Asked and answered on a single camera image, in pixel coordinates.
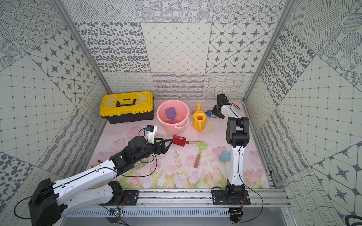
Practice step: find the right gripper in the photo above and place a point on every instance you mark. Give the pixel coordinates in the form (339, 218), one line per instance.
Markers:
(214, 111)

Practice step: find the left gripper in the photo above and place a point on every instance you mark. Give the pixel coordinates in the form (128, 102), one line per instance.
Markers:
(160, 145)

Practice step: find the yellow watering can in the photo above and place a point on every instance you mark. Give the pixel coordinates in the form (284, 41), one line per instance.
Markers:
(199, 119)

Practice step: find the red shovel wooden handle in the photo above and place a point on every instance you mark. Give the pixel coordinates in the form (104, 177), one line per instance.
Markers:
(182, 141)

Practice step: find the pink plastic bucket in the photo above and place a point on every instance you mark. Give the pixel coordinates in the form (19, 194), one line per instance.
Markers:
(179, 125)

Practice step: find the purple shovel pink handle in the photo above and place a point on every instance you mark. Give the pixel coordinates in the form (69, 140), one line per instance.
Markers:
(171, 113)

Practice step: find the light blue trowel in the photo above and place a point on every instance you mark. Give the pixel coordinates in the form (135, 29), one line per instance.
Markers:
(225, 156)

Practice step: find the blue rake yellow handle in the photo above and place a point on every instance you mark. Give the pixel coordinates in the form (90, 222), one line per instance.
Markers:
(210, 114)

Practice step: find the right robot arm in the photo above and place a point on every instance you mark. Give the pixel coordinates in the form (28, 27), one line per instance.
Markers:
(237, 136)

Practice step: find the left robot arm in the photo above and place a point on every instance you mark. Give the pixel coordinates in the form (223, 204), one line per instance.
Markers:
(54, 200)

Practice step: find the floral table mat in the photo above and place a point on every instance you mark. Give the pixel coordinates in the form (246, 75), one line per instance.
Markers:
(175, 168)

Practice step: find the yellow black toolbox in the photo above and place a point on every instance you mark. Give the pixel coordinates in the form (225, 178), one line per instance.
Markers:
(127, 107)

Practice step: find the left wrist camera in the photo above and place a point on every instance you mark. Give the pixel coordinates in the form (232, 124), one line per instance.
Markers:
(150, 133)

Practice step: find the green rake wooden handle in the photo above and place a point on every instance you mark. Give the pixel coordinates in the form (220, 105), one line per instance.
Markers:
(201, 147)

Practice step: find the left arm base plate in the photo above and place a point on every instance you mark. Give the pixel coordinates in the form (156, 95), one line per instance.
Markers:
(130, 197)

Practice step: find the aluminium mounting rail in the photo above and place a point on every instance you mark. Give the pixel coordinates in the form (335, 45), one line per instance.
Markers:
(187, 198)

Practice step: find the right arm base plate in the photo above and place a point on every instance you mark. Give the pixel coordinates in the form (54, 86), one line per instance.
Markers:
(219, 198)

